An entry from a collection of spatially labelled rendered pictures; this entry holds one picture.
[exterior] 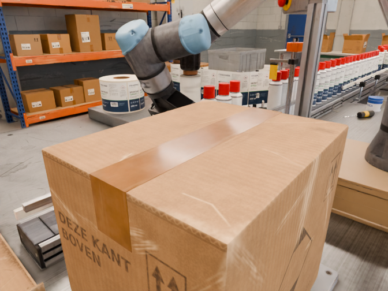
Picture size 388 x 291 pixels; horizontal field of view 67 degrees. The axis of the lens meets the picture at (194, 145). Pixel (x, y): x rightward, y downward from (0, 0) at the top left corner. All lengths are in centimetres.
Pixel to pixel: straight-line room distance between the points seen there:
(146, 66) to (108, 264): 45
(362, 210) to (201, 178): 56
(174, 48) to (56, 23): 478
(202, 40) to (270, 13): 902
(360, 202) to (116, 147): 58
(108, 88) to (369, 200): 106
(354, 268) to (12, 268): 62
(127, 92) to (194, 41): 77
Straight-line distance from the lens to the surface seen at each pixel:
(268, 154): 31
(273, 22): 955
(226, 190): 24
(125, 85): 134
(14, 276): 64
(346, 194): 76
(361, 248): 70
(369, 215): 77
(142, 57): 66
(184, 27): 62
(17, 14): 516
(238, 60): 305
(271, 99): 118
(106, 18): 583
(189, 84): 116
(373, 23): 870
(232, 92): 94
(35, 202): 58
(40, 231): 65
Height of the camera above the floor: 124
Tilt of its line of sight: 22 degrees down
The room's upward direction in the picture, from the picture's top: straight up
